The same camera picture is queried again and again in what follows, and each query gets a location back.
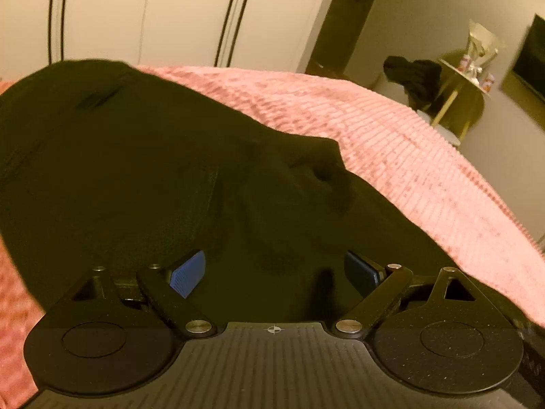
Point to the pink ribbed blanket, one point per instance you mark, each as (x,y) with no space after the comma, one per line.
(404,157)

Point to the white wardrobe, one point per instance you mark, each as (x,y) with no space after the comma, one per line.
(170,17)

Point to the small pink-labelled bottle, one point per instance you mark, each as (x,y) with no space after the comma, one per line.
(488,82)
(465,62)

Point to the black pants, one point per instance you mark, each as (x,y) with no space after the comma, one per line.
(149,170)

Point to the black garment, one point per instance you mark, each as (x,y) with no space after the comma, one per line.
(415,79)

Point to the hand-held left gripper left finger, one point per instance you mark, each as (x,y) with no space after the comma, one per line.
(187,274)

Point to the dark brown door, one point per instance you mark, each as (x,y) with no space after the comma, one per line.
(340,21)

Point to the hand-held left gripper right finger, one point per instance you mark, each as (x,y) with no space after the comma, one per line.
(360,271)

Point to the round gold side table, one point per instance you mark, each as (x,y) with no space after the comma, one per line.
(462,98)

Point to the black television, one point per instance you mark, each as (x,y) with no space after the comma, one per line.
(532,64)

